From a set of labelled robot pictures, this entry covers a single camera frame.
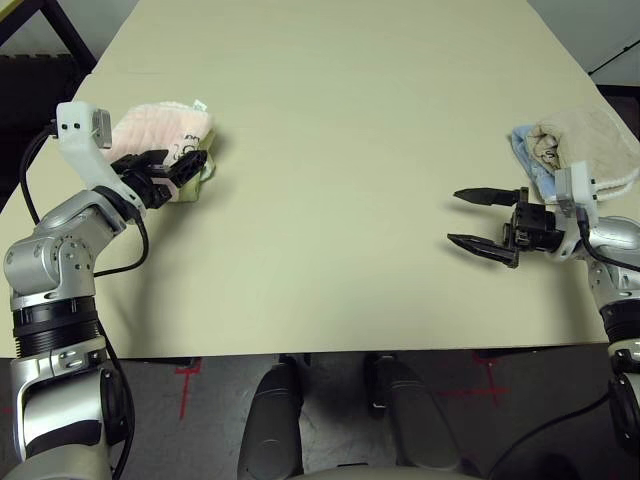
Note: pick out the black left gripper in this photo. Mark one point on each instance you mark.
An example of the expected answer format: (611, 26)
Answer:
(150, 187)

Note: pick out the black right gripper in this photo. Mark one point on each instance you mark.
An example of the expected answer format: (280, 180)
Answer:
(537, 227)

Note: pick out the pink terry towel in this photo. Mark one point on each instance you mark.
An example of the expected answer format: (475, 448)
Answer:
(150, 130)

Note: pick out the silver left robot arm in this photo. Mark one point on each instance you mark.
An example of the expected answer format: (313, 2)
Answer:
(50, 260)

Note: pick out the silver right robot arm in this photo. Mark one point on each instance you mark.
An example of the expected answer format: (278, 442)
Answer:
(615, 235)

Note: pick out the green terry towel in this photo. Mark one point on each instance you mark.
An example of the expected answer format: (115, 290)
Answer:
(187, 192)

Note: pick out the light blue terry towel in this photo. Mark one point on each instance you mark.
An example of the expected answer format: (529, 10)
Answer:
(530, 155)

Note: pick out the beige terry towel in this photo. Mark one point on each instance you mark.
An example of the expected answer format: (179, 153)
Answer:
(595, 140)

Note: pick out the beige black-framed side table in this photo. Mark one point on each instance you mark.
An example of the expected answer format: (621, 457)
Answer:
(70, 30)

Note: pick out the black tripod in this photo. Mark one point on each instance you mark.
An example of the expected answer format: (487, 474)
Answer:
(615, 57)

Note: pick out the black right robot leg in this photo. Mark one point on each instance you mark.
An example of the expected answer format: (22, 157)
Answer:
(415, 420)

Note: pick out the black robot leg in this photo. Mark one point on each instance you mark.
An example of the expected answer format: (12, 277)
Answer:
(415, 420)
(272, 425)

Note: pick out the black left robot leg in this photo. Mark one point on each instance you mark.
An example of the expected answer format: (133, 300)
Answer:
(272, 425)

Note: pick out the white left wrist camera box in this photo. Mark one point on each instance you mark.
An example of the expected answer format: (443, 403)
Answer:
(80, 145)

